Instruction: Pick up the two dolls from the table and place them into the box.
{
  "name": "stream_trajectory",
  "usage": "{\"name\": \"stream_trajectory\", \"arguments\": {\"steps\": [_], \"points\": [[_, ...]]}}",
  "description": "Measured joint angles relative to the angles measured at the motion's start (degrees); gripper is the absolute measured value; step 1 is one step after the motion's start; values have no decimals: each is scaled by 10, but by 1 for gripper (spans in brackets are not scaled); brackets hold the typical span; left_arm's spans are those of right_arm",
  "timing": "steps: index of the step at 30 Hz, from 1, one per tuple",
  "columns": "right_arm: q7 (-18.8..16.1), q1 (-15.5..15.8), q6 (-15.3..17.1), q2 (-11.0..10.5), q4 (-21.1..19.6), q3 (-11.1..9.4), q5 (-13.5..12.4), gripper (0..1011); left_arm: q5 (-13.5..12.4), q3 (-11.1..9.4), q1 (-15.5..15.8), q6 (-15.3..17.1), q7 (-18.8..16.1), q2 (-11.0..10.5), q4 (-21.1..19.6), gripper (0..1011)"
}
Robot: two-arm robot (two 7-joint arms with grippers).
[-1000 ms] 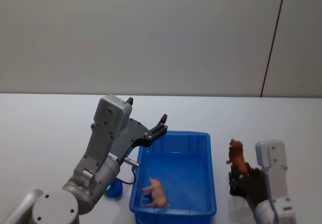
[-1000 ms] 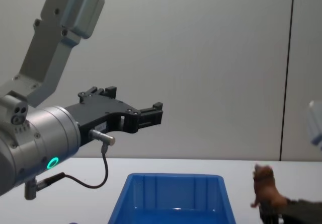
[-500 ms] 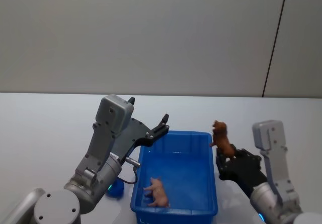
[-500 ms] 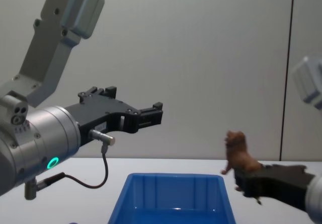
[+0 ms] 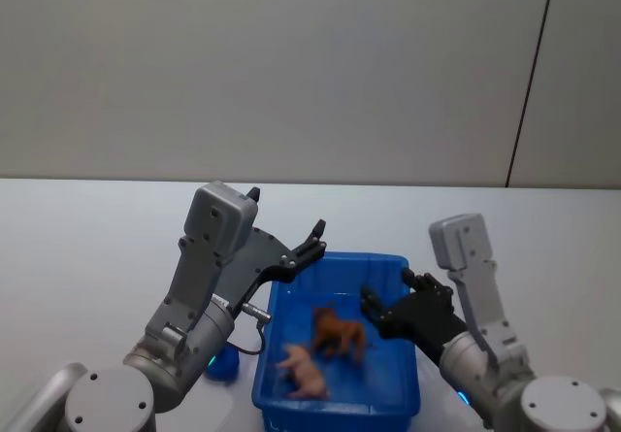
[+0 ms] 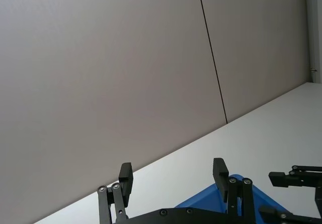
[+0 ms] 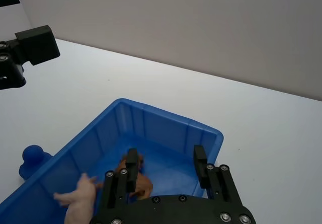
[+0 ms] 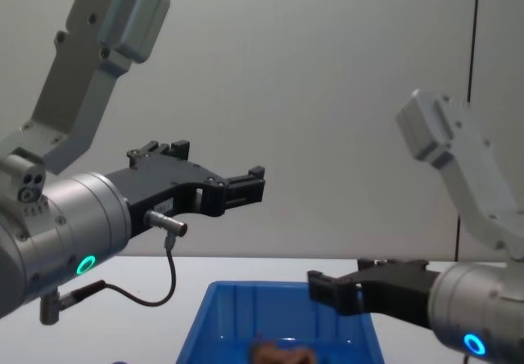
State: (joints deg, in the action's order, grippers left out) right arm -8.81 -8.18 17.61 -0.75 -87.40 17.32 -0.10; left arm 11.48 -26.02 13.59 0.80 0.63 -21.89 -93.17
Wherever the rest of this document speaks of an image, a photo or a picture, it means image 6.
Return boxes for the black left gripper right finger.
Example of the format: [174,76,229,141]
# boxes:
[213,158,254,218]

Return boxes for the blue plastic bin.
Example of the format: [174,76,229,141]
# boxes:
[174,174,287,217]

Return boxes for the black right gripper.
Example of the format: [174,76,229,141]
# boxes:
[259,165,322,224]

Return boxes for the white door with frame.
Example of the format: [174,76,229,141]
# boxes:
[305,0,322,84]

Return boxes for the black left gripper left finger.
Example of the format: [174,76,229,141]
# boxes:
[97,162,134,224]

